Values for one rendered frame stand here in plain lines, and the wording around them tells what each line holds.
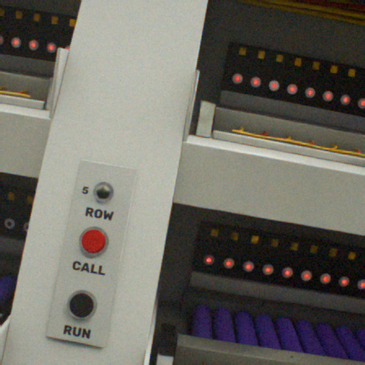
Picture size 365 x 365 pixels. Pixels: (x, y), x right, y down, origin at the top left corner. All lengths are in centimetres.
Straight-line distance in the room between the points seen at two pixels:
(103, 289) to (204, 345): 11
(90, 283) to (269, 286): 23
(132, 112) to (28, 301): 15
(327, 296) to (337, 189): 19
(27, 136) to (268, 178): 18
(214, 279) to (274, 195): 17
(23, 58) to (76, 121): 23
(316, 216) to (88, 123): 18
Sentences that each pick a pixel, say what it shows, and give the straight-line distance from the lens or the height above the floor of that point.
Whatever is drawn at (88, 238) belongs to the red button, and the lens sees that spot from 32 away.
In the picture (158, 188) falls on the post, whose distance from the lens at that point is 33.
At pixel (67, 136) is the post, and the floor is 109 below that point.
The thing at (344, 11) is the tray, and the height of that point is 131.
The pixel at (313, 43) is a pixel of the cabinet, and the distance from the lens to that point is 61.
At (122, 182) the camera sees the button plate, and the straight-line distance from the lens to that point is 33.
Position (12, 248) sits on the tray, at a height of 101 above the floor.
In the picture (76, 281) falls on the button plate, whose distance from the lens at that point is 33.
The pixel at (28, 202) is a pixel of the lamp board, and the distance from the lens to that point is 50.
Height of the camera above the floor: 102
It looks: 10 degrees up
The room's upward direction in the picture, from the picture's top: 10 degrees clockwise
